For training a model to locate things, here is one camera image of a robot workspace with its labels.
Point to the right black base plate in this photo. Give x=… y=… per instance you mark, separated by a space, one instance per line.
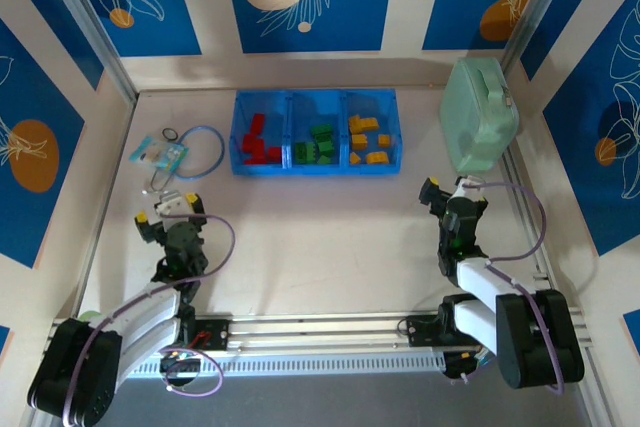
x=422 y=332

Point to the mint green zip case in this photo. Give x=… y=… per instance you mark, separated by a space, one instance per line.
x=475 y=112

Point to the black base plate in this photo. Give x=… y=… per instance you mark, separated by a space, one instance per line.
x=422 y=332
x=215 y=334

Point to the small orange lego brick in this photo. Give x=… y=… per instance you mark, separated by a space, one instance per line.
x=384 y=140

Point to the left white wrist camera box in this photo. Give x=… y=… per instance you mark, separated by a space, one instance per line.
x=169 y=204

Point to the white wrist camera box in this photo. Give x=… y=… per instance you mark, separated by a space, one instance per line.
x=169 y=204
x=467 y=190

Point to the blue tube stethoscope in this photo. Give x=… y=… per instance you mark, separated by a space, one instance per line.
x=200 y=127

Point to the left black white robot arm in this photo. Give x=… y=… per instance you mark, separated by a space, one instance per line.
x=75 y=372

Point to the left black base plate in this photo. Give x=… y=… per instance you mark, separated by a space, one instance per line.
x=215 y=334

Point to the aluminium mounting rail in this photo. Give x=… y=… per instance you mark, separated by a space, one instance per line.
x=325 y=332

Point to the red lego brick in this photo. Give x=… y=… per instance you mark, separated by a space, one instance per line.
x=257 y=123
x=260 y=147
x=248 y=141
x=254 y=160
x=274 y=153

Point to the green tape roll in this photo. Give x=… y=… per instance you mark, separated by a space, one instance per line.
x=89 y=315

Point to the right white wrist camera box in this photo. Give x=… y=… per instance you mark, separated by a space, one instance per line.
x=467 y=190

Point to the blue three-compartment bin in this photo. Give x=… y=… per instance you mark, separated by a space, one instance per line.
x=300 y=112

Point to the yellow lego brick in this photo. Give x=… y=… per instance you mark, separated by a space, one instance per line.
x=377 y=158
x=359 y=140
x=370 y=123
x=356 y=123
x=355 y=157

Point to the blue plastic packet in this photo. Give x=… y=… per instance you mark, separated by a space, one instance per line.
x=157 y=153

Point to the aluminium frame post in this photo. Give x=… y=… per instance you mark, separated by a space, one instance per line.
x=94 y=27
x=535 y=7

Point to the green rounded lego brick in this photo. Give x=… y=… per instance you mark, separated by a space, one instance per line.
x=324 y=161

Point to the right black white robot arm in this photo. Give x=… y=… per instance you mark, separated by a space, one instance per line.
x=540 y=342

